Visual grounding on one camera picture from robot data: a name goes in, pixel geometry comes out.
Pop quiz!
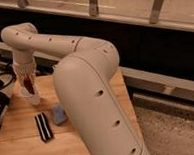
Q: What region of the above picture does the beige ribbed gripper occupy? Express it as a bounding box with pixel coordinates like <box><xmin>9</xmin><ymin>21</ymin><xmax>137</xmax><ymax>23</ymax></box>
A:
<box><xmin>13</xmin><ymin>61</ymin><xmax>37</xmax><ymax>94</ymax></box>

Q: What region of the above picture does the red pepper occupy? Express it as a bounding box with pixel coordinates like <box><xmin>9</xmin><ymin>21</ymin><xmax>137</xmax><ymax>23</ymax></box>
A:
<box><xmin>24</xmin><ymin>77</ymin><xmax>34</xmax><ymax>95</ymax></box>

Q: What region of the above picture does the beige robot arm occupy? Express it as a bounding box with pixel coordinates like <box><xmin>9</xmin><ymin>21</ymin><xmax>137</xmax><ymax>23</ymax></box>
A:
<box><xmin>1</xmin><ymin>23</ymin><xmax>151</xmax><ymax>155</ymax></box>

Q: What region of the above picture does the white ceramic cup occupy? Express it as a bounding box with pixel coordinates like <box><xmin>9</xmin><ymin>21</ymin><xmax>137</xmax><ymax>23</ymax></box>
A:
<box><xmin>20</xmin><ymin>87</ymin><xmax>40</xmax><ymax>105</ymax></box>

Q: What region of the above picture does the blue sponge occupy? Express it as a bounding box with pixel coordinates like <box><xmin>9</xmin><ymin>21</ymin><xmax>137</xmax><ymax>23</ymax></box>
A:
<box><xmin>53</xmin><ymin>106</ymin><xmax>66</xmax><ymax>125</ymax></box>

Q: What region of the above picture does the black white striped block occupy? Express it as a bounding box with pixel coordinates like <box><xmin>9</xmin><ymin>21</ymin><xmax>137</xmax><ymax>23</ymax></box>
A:
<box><xmin>34</xmin><ymin>113</ymin><xmax>54</xmax><ymax>143</ymax></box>

